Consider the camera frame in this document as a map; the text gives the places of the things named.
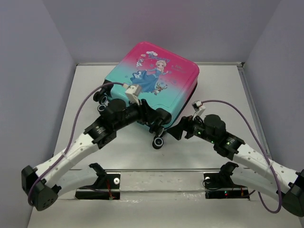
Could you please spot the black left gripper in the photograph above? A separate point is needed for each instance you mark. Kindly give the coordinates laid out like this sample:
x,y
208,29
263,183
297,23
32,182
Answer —
x,y
147,114

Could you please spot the pink and teal kids suitcase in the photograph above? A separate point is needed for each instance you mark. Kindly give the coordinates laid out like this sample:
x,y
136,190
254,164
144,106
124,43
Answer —
x,y
167,80

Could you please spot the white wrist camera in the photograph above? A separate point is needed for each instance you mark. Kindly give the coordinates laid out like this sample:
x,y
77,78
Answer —
x,y
132,92
199,108

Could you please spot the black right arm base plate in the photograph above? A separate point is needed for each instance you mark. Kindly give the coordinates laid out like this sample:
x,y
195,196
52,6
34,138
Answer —
x,y
218,186

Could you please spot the silver aluminium rail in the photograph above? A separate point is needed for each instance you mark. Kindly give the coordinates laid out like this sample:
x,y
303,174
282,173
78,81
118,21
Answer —
x,y
166,170

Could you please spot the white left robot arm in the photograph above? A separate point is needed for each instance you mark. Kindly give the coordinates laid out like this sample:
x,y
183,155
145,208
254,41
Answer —
x,y
44,183

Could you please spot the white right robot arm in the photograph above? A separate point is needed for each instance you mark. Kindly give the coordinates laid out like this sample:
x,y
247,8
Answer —
x,y
264,175

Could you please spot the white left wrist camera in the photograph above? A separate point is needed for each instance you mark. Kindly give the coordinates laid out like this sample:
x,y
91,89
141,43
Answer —
x,y
132,92

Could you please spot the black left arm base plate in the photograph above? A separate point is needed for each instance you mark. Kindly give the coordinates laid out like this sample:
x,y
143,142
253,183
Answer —
x,y
107,189

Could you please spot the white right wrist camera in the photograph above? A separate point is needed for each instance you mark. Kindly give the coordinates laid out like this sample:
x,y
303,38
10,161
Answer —
x,y
199,108

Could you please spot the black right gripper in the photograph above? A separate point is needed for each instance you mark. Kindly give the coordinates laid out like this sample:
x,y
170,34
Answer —
x,y
186,123

